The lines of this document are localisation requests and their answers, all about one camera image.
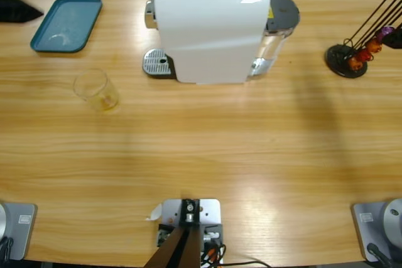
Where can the white paper tab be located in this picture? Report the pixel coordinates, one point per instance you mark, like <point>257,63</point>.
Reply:
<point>155,213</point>

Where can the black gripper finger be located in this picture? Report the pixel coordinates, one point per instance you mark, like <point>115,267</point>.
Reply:
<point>396,39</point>
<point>15,10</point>

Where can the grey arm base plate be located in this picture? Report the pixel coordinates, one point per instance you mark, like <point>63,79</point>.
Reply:
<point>377,224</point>
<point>22,227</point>

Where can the black capsule holder with rods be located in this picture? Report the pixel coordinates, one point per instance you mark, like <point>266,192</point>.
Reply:
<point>337,57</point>

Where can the white capsule coffee machine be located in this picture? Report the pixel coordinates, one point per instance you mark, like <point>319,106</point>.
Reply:
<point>207,35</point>

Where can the metal drip tray grate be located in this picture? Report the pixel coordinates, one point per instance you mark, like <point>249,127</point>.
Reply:
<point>155,61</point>

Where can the red coffee capsule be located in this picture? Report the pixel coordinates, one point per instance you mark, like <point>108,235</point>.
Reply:
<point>364,55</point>

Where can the clear drinking glass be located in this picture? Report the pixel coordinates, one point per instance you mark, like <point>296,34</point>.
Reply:
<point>100,92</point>

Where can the purple coffee capsule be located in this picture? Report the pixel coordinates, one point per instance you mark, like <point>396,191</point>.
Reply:
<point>383,32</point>

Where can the teal plastic tray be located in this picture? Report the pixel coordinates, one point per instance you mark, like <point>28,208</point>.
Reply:
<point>67,23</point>

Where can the dark orange coffee capsule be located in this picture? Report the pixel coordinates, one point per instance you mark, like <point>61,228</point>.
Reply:
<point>355,64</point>

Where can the clear water tank dark lid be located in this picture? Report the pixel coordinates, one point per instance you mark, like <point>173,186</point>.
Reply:
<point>281,10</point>

